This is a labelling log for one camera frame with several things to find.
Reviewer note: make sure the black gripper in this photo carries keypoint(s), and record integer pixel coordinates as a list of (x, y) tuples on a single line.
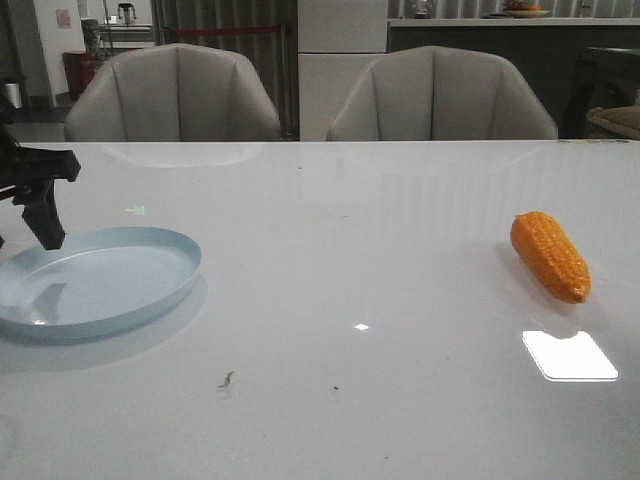
[(28, 176)]

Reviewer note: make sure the light blue round plate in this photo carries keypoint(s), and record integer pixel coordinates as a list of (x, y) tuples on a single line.
[(98, 283)]

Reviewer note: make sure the orange plastic corn cob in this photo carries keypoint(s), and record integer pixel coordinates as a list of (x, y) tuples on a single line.
[(546, 249)]

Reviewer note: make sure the red trash bin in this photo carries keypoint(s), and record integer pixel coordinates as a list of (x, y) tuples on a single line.
[(79, 71)]

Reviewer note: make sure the grey upholstered chair left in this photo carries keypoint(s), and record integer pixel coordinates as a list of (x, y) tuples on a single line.
[(174, 93)]

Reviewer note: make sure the grey upholstered chair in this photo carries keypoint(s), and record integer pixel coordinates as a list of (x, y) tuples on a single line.
[(174, 93), (436, 93)]

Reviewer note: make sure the white refrigerator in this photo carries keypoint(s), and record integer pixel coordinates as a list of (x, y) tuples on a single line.
[(335, 39)]

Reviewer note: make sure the grey upholstered chair right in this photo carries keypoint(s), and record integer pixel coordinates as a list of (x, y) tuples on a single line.
[(436, 93)]

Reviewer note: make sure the fruit bowl on counter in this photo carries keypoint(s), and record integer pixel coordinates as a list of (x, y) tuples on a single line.
[(523, 9)]

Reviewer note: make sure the dark kitchen counter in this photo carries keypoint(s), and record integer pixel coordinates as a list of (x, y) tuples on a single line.
[(544, 50)]

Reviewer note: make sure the dark side table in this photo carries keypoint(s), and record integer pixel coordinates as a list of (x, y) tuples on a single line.
[(604, 77)]

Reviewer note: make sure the brown cushioned sofa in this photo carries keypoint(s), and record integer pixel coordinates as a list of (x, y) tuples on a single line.
[(614, 123)]

